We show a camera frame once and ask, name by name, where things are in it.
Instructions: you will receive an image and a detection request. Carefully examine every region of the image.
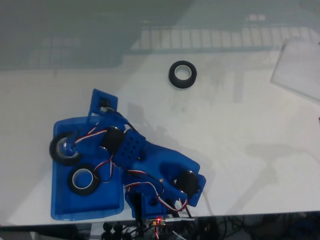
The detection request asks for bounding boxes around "black clamp knob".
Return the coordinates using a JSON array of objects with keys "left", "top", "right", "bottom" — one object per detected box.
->
[
  {"left": 101, "top": 221, "right": 114, "bottom": 240},
  {"left": 112, "top": 224, "right": 124, "bottom": 240}
]

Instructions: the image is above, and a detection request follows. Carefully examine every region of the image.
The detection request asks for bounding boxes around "black table clamp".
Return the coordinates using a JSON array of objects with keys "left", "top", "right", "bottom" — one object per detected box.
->
[{"left": 134, "top": 192, "right": 146, "bottom": 238}]

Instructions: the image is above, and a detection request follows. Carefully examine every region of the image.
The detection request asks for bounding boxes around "white flat connector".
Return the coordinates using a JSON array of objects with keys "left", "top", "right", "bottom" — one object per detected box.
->
[{"left": 165, "top": 217, "right": 196, "bottom": 223}]

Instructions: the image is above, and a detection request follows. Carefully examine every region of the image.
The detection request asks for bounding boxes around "red white black servo wire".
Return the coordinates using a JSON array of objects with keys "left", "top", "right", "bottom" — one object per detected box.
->
[
  {"left": 92, "top": 157, "right": 116, "bottom": 183},
  {"left": 73, "top": 126, "right": 109, "bottom": 149}
]

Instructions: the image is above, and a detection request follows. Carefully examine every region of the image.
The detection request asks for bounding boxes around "controller board with red light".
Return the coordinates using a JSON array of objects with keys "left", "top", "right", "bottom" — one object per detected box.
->
[{"left": 146, "top": 216, "right": 168, "bottom": 227}]

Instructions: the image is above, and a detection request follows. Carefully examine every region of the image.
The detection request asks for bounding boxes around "black camera cable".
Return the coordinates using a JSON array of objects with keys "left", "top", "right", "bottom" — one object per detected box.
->
[{"left": 101, "top": 106, "right": 147, "bottom": 140}]

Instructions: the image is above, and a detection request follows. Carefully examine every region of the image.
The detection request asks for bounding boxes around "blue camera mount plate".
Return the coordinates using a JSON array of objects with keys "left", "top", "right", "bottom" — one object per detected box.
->
[{"left": 86, "top": 88, "right": 119, "bottom": 123}]

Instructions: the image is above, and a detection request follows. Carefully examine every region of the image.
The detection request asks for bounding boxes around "blue translucent plastic bin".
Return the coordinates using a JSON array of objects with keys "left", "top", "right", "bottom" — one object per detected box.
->
[{"left": 49, "top": 116, "right": 125, "bottom": 221}]

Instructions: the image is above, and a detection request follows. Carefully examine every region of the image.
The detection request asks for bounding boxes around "clear plastic sheet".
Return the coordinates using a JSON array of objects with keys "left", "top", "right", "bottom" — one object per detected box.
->
[{"left": 269, "top": 38, "right": 320, "bottom": 103}]

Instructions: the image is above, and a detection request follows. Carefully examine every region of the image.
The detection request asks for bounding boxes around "black tape roll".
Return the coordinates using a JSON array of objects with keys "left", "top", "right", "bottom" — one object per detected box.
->
[
  {"left": 49, "top": 132, "right": 83, "bottom": 167},
  {"left": 67, "top": 163, "right": 101, "bottom": 197},
  {"left": 168, "top": 60, "right": 198, "bottom": 90}
]

